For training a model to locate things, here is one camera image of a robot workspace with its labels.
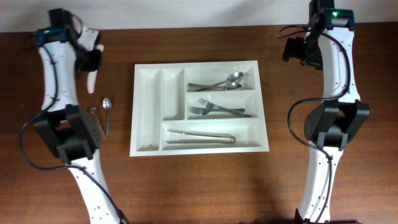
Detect metal fork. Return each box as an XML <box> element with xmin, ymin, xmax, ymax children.
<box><xmin>189</xmin><ymin>106</ymin><xmax>246</xmax><ymax>116</ymax></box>
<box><xmin>198</xmin><ymin>98</ymin><xmax>251</xmax><ymax>118</ymax></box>

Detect white plastic cutlery tray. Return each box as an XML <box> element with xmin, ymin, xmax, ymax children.
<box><xmin>129</xmin><ymin>60</ymin><xmax>269</xmax><ymax>157</ymax></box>

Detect metal tongs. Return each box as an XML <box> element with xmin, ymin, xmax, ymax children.
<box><xmin>165</xmin><ymin>129</ymin><xmax>236</xmax><ymax>144</ymax></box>

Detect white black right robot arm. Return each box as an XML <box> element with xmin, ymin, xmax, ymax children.
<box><xmin>278</xmin><ymin>0</ymin><xmax>370</xmax><ymax>223</ymax></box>

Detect small metal teaspoon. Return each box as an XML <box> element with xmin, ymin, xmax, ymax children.
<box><xmin>102</xmin><ymin>98</ymin><xmax>112</xmax><ymax>136</ymax></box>

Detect small bent metal spoon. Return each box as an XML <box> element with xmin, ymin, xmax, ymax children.
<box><xmin>89</xmin><ymin>106</ymin><xmax>106</xmax><ymax>139</ymax></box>

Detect large metal spoon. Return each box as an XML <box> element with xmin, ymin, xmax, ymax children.
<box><xmin>197</xmin><ymin>83</ymin><xmax>243</xmax><ymax>91</ymax></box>
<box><xmin>188</xmin><ymin>72</ymin><xmax>244</xmax><ymax>88</ymax></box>

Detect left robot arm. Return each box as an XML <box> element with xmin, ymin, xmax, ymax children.
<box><xmin>32</xmin><ymin>8</ymin><xmax>128</xmax><ymax>224</ymax></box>

